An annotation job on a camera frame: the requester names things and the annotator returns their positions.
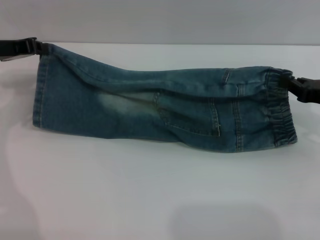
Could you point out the blue denim shorts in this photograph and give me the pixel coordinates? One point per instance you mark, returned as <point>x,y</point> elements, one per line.
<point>125,112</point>

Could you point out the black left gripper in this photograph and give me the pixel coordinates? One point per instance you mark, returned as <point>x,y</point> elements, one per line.
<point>8,48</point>

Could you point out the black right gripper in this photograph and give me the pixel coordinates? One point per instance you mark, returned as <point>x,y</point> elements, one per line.
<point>310,91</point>

